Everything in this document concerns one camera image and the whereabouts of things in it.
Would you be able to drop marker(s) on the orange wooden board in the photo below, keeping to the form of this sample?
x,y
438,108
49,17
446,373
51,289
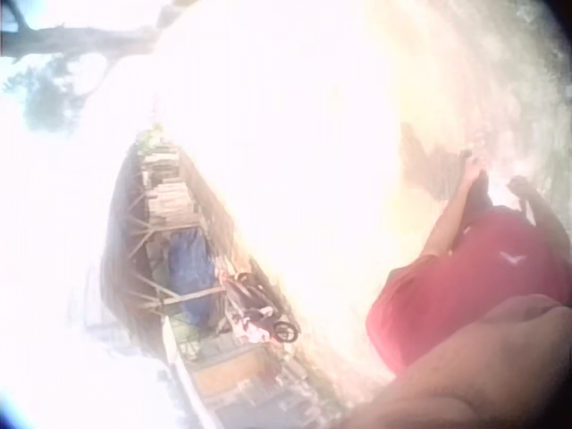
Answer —
x,y
230,371

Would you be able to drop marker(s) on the wooden shed with dark roof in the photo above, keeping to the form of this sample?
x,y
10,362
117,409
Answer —
x,y
129,250

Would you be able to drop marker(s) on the person's right hand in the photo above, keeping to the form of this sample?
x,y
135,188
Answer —
x,y
518,185

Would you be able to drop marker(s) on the person's left hand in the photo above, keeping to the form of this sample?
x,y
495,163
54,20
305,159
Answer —
x,y
473,170

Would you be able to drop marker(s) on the tree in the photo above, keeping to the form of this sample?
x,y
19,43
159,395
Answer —
x,y
49,58

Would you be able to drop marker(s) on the blue tarp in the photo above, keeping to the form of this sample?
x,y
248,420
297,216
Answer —
x,y
190,268

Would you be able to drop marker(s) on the person's legs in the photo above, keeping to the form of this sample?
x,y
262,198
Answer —
x,y
481,199

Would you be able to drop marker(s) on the stack of wooden planks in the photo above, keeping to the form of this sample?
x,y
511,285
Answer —
x,y
167,196

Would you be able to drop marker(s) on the motorcycle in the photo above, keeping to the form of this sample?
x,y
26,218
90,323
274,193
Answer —
x,y
263,308

